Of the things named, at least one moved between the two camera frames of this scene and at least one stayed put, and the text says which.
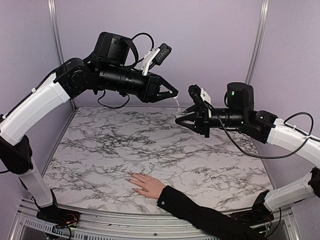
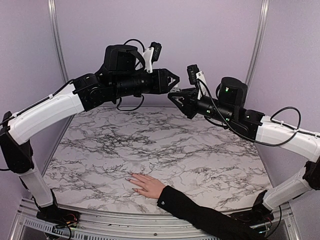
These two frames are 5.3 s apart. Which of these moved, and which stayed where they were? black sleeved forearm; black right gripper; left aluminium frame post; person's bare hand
Moved: black right gripper
Stayed: person's bare hand; black sleeved forearm; left aluminium frame post
